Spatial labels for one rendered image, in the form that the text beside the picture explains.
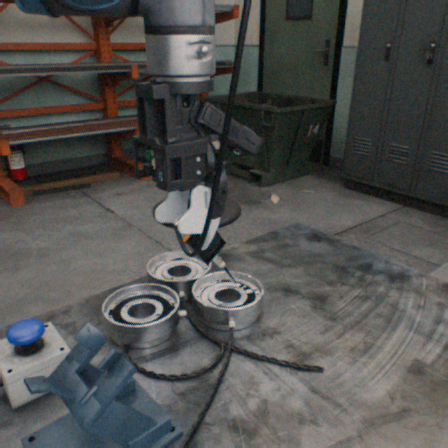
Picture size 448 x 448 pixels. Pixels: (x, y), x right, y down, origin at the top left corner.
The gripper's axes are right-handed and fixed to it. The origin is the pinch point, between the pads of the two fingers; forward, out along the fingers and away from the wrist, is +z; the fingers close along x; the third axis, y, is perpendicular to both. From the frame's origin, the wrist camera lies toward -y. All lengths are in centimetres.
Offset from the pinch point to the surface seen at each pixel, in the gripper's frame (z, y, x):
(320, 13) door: -46, -328, -233
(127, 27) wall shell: -35, -201, -366
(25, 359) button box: 8.7, 23.8, -2.0
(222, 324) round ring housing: 11.9, 0.3, 4.6
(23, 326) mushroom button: 5.7, 22.8, -3.9
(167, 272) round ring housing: 10.5, -0.8, -10.2
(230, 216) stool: 32, -60, -60
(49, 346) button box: 8.7, 20.9, -2.5
